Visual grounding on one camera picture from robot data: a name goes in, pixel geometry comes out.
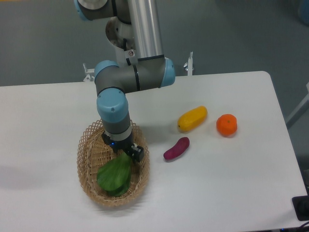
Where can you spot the woven wicker basket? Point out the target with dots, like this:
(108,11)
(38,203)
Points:
(93,153)

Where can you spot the green bok choy vegetable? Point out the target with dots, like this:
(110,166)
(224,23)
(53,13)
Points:
(114,177)

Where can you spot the purple sweet potato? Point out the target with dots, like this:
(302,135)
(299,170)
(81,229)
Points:
(178,149)

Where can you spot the black device at table edge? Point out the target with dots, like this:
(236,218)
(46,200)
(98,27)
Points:
(301,207)

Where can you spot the yellow mango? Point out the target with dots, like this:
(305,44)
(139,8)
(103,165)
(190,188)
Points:
(192,119)

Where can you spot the orange tangerine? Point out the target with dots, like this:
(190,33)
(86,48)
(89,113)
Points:
(226,125)

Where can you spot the white metal frame leg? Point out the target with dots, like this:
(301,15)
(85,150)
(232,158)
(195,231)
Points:
(299,110)

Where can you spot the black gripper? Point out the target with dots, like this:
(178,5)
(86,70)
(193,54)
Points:
(134,151)

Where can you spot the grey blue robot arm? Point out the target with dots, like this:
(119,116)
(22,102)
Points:
(137,33)

